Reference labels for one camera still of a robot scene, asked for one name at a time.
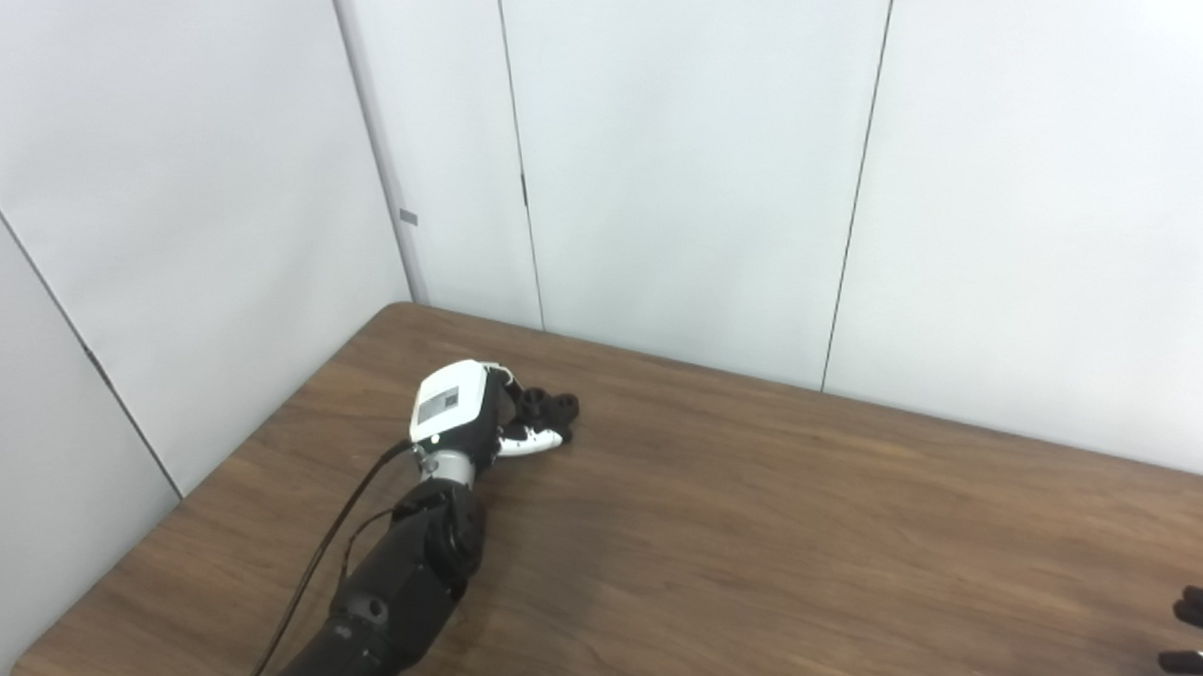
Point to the black flanged holder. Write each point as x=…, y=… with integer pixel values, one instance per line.
x=556, y=410

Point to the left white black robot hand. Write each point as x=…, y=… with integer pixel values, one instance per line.
x=449, y=403

